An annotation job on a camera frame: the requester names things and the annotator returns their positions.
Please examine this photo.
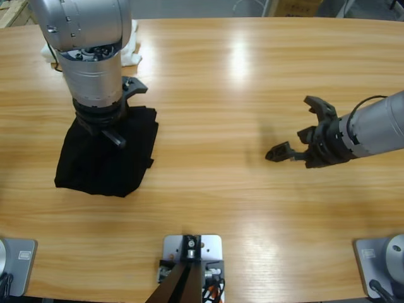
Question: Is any white metal frame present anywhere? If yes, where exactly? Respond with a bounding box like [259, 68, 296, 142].
[335, 0, 355, 19]

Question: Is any thick black base cable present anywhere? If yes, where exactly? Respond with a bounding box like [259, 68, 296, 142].
[369, 279, 397, 303]
[0, 273, 15, 298]

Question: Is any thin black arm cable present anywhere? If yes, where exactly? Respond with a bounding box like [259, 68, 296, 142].
[345, 95, 388, 145]
[47, 44, 64, 73]

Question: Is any white cloth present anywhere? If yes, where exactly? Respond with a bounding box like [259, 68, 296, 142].
[40, 18, 143, 68]

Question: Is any orange black cable bundle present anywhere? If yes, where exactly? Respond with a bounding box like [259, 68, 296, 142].
[201, 277, 227, 303]

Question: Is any brown cardboard box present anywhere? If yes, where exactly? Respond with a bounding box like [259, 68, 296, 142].
[271, 0, 324, 17]

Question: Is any arm grey base plate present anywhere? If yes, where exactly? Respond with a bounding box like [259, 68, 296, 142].
[352, 234, 404, 299]
[0, 238, 38, 297]

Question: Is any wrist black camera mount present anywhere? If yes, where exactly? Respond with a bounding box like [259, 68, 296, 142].
[121, 75, 148, 107]
[303, 95, 338, 126]

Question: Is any white curved tube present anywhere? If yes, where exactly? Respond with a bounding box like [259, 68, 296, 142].
[232, 0, 264, 16]

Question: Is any wooden pallet stack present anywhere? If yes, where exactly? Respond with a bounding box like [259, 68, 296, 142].
[0, 0, 36, 29]

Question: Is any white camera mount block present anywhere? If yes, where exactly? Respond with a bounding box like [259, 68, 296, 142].
[157, 234, 227, 303]

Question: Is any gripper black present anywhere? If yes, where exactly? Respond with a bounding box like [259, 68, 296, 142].
[264, 116, 352, 170]
[72, 98, 131, 150]

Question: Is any grey metal leg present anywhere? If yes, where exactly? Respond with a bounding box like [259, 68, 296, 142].
[260, 0, 278, 17]

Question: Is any dark camera post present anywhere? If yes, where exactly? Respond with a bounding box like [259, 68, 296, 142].
[146, 235, 203, 303]

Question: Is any black polo shirt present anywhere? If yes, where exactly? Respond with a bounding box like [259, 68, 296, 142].
[54, 106, 159, 198]

